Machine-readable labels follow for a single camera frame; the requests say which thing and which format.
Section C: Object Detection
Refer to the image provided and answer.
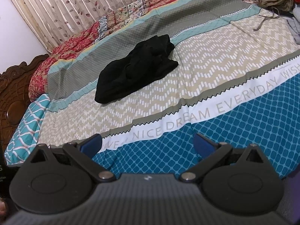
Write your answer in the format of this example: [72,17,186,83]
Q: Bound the black pants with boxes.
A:
[94,34,179,104]

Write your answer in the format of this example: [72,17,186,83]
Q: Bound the person's left hand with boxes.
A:
[0,198,8,222]

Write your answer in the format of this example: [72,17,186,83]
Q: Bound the teal white patterned pillow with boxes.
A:
[4,94,50,165]

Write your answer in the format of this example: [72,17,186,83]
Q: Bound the patterned bedspread with text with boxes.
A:
[38,0,299,177]

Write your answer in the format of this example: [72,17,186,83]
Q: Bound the red floral quilt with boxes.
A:
[28,0,176,102]

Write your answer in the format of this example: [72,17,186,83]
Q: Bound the carved wooden headboard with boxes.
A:
[0,54,49,151]

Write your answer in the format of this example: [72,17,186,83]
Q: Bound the leaf print beige curtain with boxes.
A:
[11,0,137,52]

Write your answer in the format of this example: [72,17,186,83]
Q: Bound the folded grey blue blanket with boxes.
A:
[285,5,300,45]

